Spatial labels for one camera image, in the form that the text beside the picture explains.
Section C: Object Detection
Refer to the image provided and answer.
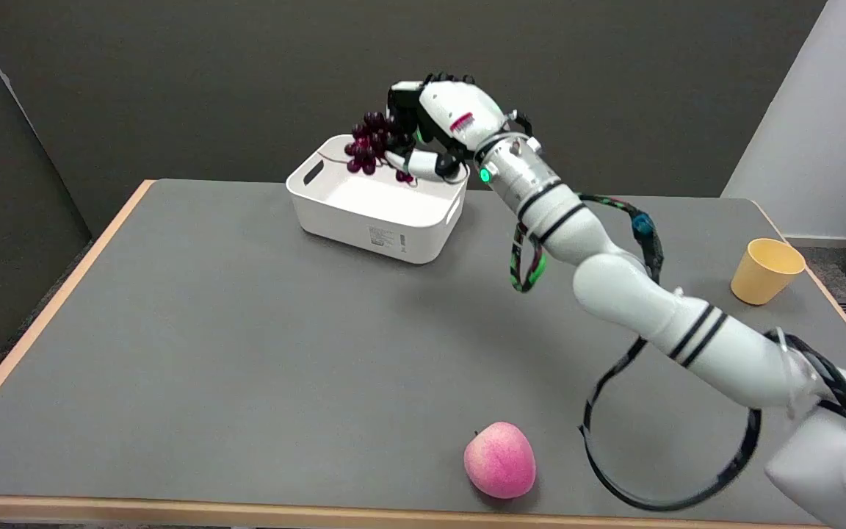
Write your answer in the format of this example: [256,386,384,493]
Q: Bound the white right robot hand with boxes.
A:
[384,72,532,184]

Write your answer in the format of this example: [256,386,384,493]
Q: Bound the dark purple grape bunch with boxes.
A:
[344,111,416,184]

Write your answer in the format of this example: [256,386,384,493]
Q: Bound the white plastic storage box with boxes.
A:
[286,134,469,265]

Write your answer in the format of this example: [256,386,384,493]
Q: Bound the yellow paper cup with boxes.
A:
[731,238,806,306]

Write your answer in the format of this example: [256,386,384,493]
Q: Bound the pink apple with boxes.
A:
[463,421,538,500]

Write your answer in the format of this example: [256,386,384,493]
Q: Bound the green black braided cable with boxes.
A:
[509,193,664,294]

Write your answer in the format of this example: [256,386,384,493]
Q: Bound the black looping robot cable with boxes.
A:
[578,332,846,512]

